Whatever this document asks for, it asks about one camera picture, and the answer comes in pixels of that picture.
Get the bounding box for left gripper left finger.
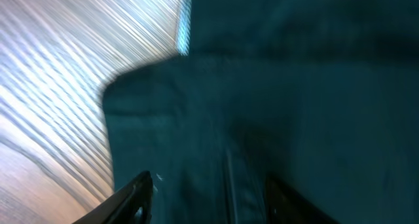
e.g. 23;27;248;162
74;171;153;224

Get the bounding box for black shorts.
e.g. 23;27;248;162
103;0;418;223

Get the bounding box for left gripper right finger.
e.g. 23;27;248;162
264;175;338;224

